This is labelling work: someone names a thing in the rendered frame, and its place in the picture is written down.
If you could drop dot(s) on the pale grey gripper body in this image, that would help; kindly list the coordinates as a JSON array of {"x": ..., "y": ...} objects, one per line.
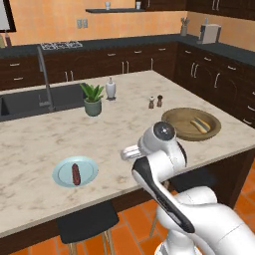
[{"x": 131, "y": 153}]

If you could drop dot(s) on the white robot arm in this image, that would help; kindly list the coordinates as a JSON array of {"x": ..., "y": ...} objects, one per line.
[{"x": 212, "y": 215}]

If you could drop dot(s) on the light blue plate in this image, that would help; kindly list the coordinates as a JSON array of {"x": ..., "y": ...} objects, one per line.
[{"x": 87, "y": 169}]

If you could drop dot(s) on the brown wooden bowl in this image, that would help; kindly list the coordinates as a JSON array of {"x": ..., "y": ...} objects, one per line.
[{"x": 179, "y": 121}]

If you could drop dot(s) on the dark red sausage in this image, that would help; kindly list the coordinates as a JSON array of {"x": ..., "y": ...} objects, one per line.
[{"x": 76, "y": 174}]

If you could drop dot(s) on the tan hot dog bun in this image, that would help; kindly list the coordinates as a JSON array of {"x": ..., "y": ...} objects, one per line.
[{"x": 200, "y": 125}]

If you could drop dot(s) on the salt shaker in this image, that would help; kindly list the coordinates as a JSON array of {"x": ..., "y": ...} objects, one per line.
[{"x": 151, "y": 103}]

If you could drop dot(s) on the dark pepper grinder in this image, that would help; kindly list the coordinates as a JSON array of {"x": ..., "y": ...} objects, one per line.
[{"x": 159, "y": 101}]

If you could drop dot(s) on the green potted plant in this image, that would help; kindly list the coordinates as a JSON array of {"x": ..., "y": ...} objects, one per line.
[{"x": 92, "y": 105}]

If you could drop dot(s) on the white soap dispenser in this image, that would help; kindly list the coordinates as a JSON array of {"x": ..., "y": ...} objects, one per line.
[{"x": 110, "y": 88}]

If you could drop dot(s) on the dark wooden base cupboards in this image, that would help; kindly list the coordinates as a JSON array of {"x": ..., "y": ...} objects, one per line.
[
  {"x": 229, "y": 83},
  {"x": 99, "y": 64}
]

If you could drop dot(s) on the dark wooden kitchen island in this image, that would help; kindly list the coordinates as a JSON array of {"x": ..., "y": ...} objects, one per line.
[{"x": 234, "y": 176}]

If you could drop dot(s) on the grey tap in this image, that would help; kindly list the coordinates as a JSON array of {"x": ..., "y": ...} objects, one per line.
[{"x": 46, "y": 76}]

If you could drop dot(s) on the dark grey sink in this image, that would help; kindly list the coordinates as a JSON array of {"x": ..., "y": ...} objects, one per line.
[{"x": 26, "y": 103}]

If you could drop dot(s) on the gas hob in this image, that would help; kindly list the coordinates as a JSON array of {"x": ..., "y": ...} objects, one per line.
[{"x": 61, "y": 45}]

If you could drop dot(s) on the pot with kitchen tools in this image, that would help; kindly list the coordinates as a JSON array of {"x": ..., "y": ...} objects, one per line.
[{"x": 184, "y": 29}]

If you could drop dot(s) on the white cup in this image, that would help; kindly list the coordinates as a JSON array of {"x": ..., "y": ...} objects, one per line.
[
  {"x": 138, "y": 5},
  {"x": 107, "y": 5}
]

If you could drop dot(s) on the dark red bottle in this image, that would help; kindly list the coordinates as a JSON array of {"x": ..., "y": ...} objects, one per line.
[{"x": 8, "y": 40}]

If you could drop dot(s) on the pale olive bottle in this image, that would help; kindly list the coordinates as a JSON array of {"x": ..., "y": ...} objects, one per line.
[{"x": 2, "y": 41}]

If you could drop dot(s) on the dark framed window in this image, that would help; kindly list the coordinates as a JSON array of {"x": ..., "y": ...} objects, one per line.
[{"x": 4, "y": 15}]

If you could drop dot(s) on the grey wall outlet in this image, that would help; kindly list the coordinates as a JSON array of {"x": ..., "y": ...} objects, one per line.
[{"x": 82, "y": 23}]

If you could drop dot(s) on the dark wall shelf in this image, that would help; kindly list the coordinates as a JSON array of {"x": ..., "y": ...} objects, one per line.
[{"x": 114, "y": 10}]

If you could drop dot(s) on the dark wooden wall cupboards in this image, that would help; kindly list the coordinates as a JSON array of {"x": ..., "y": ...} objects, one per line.
[{"x": 229, "y": 8}]

